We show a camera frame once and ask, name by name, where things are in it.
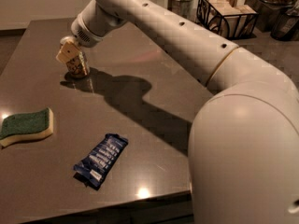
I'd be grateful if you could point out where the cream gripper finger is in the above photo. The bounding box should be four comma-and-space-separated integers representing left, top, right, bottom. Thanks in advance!
56, 41, 80, 63

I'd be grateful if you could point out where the orange soda can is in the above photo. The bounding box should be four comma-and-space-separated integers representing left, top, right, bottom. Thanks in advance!
60, 36, 90, 78

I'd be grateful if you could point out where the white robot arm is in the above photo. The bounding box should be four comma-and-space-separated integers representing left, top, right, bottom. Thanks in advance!
57, 0, 299, 224

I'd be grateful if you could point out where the green and yellow sponge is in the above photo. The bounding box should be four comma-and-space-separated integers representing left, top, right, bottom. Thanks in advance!
0, 107, 54, 147

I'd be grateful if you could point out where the blue snack bar wrapper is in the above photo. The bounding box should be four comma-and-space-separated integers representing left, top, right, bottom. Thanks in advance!
73, 133, 128, 188

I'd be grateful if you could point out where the black stand under jar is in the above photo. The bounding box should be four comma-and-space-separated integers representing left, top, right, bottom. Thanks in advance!
245, 0, 291, 32

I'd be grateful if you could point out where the dark glass jar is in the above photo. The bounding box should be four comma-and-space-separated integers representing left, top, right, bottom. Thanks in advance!
270, 9, 299, 41

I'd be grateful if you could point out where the black wire napkin holder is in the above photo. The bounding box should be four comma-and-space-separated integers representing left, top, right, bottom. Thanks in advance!
196, 0, 258, 40

